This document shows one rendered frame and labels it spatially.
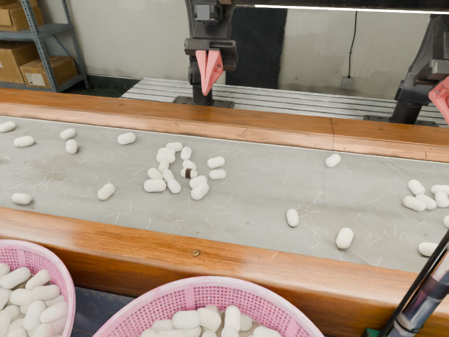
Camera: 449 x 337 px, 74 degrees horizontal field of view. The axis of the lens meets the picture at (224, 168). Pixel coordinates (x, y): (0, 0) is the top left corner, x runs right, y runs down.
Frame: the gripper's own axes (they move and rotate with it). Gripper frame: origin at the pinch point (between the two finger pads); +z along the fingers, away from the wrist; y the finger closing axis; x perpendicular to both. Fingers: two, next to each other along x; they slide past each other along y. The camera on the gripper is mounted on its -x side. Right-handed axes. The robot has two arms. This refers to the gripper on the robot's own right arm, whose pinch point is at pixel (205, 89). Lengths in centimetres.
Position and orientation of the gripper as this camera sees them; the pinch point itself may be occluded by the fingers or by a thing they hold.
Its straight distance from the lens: 60.7
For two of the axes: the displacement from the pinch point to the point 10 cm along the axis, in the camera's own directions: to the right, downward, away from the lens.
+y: 9.8, 1.1, -1.5
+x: 1.2, 2.5, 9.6
